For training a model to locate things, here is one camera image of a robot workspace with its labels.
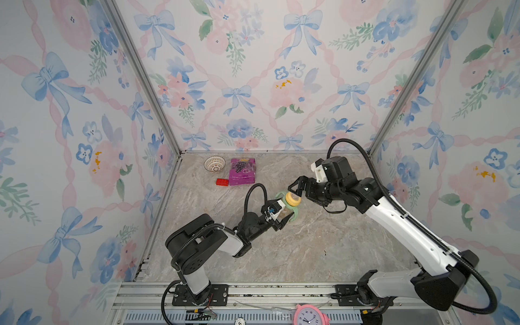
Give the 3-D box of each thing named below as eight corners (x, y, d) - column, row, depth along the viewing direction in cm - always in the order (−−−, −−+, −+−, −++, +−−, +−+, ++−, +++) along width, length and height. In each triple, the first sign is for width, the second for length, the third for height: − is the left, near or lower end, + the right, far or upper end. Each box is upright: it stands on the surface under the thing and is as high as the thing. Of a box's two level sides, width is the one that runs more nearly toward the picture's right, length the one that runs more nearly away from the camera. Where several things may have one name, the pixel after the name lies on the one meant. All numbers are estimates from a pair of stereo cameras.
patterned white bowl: (204, 172, 113) (202, 166, 109) (207, 160, 118) (205, 155, 114) (224, 172, 113) (223, 166, 109) (226, 161, 118) (225, 155, 114)
